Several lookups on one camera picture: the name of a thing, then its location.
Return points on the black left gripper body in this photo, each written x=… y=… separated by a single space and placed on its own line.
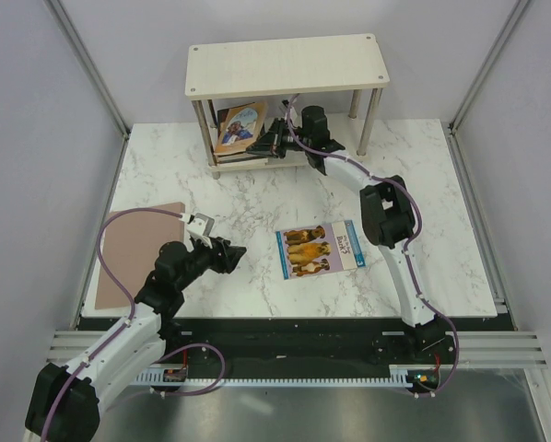
x=202 y=258

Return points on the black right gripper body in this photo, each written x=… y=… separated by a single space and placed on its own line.
x=287 y=140

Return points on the Othello book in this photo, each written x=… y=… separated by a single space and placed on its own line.
x=238 y=129

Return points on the red cream cover book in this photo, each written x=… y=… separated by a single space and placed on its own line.
x=236 y=159

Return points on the dog picture book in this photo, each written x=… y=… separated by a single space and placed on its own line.
x=321 y=249

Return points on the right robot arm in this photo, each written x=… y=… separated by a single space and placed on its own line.
x=390 y=218

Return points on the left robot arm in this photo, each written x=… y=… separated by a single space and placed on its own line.
x=69 y=401

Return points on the pink file folder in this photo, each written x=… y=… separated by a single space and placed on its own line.
x=130 y=247

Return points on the white two-tier wooden shelf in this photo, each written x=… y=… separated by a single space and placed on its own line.
x=260 y=69

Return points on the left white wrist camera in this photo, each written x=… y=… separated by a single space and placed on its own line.
x=199 y=227

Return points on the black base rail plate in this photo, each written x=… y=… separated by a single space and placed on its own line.
x=297 y=349

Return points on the white slotted cable duct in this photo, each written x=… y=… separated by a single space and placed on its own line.
x=158 y=377

